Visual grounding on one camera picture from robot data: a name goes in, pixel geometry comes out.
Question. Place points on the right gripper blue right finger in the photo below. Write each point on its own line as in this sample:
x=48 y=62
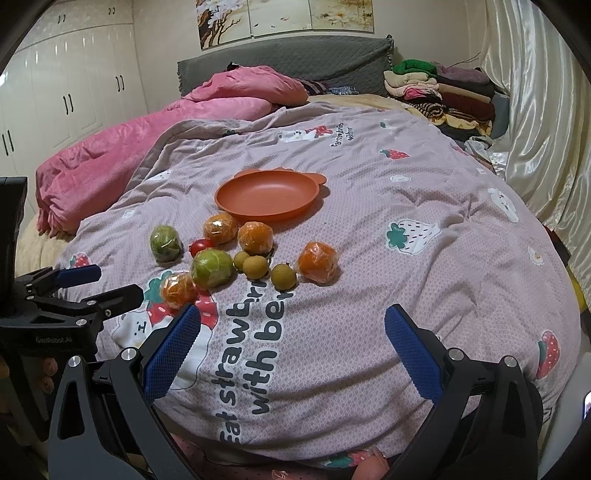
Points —
x=485 y=417

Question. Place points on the green fruit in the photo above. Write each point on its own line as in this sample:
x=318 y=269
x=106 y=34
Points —
x=211 y=268
x=165 y=244

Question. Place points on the grey quilted headboard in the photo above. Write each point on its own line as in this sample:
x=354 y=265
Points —
x=336 y=61

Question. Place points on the white wardrobe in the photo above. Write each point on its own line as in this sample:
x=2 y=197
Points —
x=74 y=74

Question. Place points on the orange bear-ear plate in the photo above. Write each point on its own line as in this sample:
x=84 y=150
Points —
x=269 y=195

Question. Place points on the person's left hand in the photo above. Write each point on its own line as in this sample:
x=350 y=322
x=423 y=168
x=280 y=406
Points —
x=48 y=368

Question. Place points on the stack of folded clothes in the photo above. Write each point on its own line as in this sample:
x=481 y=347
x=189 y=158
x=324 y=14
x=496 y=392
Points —
x=461 y=102

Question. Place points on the red tomato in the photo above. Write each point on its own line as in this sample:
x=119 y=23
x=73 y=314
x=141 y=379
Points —
x=200 y=245

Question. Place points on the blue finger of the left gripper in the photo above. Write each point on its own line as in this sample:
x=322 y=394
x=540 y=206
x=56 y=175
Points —
x=49 y=280
x=102 y=306

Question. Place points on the pink blanket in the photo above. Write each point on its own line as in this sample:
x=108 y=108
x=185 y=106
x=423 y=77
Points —
x=89 y=176

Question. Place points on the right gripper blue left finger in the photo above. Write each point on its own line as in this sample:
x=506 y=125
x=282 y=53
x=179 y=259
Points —
x=104 y=423

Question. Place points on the lilac strawberry print quilt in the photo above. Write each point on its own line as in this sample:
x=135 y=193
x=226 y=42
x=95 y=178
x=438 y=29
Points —
x=311 y=375

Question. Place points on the orange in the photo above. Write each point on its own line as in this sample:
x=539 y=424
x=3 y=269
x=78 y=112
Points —
x=220 y=228
x=318 y=262
x=178 y=289
x=255 y=238

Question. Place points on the cream satin curtain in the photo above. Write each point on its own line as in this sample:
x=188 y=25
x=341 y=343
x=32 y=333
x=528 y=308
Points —
x=545 y=153

